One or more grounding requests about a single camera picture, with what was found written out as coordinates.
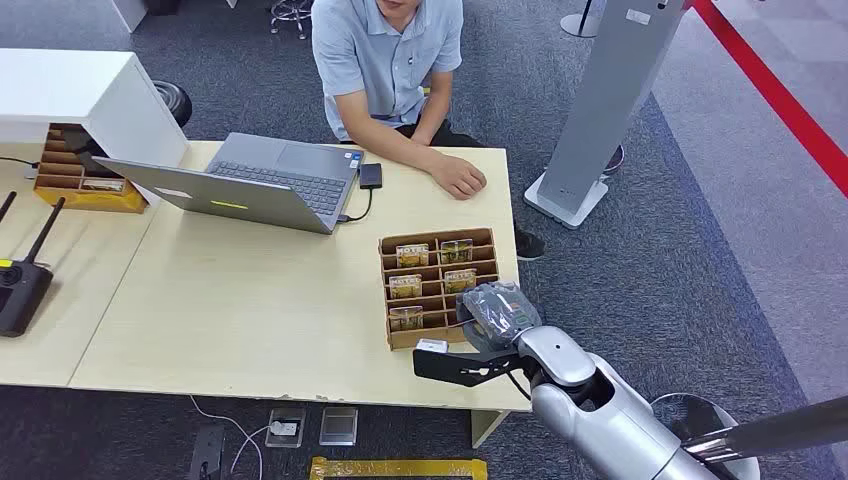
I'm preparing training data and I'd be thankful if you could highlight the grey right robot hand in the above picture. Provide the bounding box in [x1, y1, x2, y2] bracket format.
[455, 281, 543, 353]

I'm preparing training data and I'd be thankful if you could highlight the person's right hand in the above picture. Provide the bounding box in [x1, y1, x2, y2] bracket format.
[430, 157, 488, 201]

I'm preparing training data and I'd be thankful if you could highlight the cardboard card holder rack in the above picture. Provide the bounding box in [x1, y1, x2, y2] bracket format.
[33, 123, 148, 215]
[378, 227, 502, 352]

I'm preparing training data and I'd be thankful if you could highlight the person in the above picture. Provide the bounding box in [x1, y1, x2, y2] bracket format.
[311, 0, 488, 201]

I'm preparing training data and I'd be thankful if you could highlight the beige table leg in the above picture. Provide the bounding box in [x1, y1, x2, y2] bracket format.
[470, 409, 511, 450]

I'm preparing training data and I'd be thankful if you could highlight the grey kiosk stand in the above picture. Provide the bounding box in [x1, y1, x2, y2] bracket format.
[523, 0, 690, 230]

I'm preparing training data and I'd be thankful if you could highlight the yellow floor tape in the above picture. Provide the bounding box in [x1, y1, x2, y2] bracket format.
[309, 457, 488, 480]

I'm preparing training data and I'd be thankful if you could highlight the grey open laptop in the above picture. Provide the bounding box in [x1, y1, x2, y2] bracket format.
[94, 132, 366, 236]

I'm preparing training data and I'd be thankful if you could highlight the round stanchion base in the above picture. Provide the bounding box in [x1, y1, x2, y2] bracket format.
[649, 392, 762, 480]
[560, 0, 607, 39]

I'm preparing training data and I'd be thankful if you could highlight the chrome stool base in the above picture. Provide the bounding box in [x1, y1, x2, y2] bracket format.
[269, 0, 313, 40]

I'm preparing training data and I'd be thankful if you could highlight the steel floor socket with plug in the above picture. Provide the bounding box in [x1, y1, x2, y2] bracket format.
[264, 407, 307, 450]

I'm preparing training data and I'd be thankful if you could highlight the black round wheel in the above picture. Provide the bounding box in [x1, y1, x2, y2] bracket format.
[152, 80, 193, 128]

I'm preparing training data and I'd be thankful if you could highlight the chrome stanchion pole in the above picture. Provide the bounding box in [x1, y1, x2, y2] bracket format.
[682, 396, 848, 465]

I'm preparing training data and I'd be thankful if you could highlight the black floor box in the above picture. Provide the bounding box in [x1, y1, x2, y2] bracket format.
[188, 423, 227, 480]

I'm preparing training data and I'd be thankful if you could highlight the red barrier belt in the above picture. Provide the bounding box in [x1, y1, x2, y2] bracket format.
[692, 0, 848, 200]

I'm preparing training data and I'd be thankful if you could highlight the white cabinet box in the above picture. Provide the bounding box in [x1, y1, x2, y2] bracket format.
[0, 48, 190, 170]

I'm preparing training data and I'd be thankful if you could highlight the black router with antennas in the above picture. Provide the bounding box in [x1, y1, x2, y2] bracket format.
[0, 191, 68, 339]

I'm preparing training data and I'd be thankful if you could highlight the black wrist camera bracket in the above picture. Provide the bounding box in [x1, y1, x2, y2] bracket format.
[412, 347, 531, 390]

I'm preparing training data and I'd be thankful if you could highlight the black drive cable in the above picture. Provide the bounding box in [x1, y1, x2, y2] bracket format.
[337, 188, 374, 224]

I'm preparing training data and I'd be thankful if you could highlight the white power cable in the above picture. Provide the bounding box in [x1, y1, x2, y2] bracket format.
[190, 396, 299, 480]

